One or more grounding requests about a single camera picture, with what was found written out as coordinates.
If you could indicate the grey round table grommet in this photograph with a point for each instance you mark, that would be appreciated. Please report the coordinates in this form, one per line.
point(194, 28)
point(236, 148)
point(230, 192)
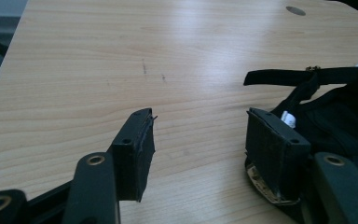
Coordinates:
point(295, 11)

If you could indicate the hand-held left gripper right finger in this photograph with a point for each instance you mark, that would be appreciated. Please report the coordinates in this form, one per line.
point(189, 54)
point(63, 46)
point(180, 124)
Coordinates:
point(273, 149)

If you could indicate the white garment tag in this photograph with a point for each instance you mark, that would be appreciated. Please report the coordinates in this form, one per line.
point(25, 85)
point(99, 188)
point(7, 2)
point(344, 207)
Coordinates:
point(288, 119)

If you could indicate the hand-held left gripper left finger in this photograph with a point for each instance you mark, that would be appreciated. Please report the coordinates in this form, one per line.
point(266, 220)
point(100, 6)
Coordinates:
point(133, 155)

